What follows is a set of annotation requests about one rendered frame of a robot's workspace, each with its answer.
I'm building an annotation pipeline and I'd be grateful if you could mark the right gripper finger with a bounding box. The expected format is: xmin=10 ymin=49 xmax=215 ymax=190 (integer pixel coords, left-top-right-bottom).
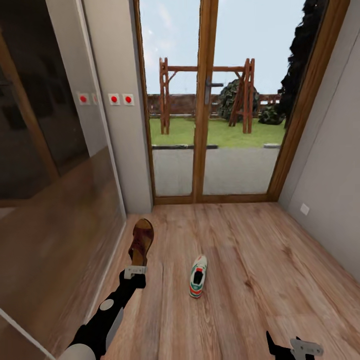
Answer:
xmin=266 ymin=331 xmax=276 ymax=356

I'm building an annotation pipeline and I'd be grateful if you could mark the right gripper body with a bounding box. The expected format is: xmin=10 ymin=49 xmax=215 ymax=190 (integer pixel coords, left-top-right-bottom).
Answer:
xmin=275 ymin=345 xmax=315 ymax=360

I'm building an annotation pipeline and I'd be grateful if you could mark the gym shoe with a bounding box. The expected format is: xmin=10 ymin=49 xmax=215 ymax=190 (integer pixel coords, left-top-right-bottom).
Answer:
xmin=188 ymin=255 xmax=207 ymax=299

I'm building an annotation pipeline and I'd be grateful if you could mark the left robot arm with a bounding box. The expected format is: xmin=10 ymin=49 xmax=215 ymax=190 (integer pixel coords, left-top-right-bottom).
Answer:
xmin=58 ymin=265 xmax=149 ymax=360

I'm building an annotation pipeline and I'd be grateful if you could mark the sandal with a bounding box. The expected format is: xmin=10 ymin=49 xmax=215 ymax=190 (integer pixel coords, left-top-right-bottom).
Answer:
xmin=128 ymin=218 xmax=154 ymax=267

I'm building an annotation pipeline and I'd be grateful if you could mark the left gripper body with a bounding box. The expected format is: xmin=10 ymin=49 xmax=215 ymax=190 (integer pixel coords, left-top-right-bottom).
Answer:
xmin=119 ymin=271 xmax=146 ymax=297

